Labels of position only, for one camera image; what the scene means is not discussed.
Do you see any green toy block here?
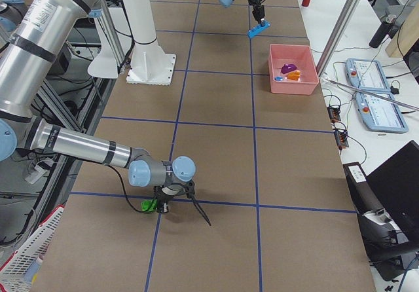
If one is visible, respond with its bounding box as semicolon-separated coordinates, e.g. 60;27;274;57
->
141;199;157;213

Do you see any long blue four-stud block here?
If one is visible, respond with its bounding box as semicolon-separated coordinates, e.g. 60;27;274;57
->
247;21;270;39

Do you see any purple block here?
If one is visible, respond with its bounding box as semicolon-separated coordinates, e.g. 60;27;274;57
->
281;64;298;75

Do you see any pink plastic box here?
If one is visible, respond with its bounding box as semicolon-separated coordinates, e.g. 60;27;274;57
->
268;44;319;96

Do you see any teach pendant with red button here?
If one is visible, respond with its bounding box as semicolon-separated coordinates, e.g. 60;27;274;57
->
346;58;390;92

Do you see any black water bottle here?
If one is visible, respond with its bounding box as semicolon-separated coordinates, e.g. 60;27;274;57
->
369;14;397;48

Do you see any orange terminal connector block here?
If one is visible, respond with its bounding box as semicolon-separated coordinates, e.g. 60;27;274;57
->
327;104;342;122

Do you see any white plastic basket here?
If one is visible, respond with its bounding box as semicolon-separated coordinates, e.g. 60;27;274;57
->
1;205;64;291

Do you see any black laptop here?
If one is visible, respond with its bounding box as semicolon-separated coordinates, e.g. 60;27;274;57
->
348;140;418;241

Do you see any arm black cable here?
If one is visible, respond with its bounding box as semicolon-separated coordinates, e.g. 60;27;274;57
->
111;166;213;227

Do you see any aluminium frame profile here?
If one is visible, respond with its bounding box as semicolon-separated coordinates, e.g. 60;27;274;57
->
316;0;360;77

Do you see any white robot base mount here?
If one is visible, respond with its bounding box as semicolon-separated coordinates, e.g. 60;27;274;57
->
88;0;177;86

